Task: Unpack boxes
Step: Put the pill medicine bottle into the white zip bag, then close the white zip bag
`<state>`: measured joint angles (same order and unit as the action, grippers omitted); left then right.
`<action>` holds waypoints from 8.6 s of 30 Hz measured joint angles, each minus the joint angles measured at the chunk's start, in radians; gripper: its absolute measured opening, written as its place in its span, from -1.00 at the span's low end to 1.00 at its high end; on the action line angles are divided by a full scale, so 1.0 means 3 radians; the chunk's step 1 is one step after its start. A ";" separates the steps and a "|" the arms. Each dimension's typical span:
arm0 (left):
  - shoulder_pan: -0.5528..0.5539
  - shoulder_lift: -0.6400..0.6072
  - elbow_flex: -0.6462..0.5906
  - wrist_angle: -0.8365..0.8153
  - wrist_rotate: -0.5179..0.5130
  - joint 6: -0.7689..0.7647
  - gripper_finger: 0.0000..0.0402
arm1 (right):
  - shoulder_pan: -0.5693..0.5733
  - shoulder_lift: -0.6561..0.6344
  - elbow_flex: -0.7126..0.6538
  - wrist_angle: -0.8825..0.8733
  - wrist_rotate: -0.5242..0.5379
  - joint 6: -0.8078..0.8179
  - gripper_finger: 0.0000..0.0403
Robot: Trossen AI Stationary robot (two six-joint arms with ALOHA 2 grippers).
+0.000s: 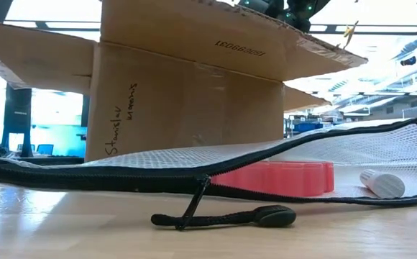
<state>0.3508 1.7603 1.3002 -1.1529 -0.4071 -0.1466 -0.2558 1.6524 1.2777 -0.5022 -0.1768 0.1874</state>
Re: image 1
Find brown cardboard box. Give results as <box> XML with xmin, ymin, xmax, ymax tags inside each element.
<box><xmin>0</xmin><ymin>0</ymin><xmax>369</xmax><ymax>163</ymax></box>

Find white mesh zip pouch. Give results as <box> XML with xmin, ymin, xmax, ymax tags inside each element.
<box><xmin>0</xmin><ymin>114</ymin><xmax>417</xmax><ymax>231</ymax></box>

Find red round disc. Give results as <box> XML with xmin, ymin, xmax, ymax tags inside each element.
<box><xmin>210</xmin><ymin>160</ymin><xmax>335</xmax><ymax>198</ymax></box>

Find black monitor screen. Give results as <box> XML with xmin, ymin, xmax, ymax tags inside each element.
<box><xmin>81</xmin><ymin>94</ymin><xmax>90</xmax><ymax>127</ymax></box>

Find black ceiling projector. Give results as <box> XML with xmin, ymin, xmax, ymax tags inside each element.
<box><xmin>399</xmin><ymin>55</ymin><xmax>417</xmax><ymax>68</ymax></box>

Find black tower column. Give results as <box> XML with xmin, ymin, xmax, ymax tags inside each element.
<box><xmin>0</xmin><ymin>84</ymin><xmax>33</xmax><ymax>158</ymax></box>

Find blue chair back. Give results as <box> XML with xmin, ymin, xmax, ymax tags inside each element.
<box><xmin>35</xmin><ymin>143</ymin><xmax>55</xmax><ymax>156</ymax></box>

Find white toothpaste tube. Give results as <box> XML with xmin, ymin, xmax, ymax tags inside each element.
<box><xmin>359</xmin><ymin>168</ymin><xmax>406</xmax><ymax>199</ymax></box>

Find blue storage bin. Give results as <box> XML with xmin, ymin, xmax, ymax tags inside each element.
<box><xmin>294</xmin><ymin>123</ymin><xmax>321</xmax><ymax>133</ymax></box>

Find yellow hanging cord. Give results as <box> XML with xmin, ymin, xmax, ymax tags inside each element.
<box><xmin>341</xmin><ymin>20</ymin><xmax>359</xmax><ymax>50</ymax></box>

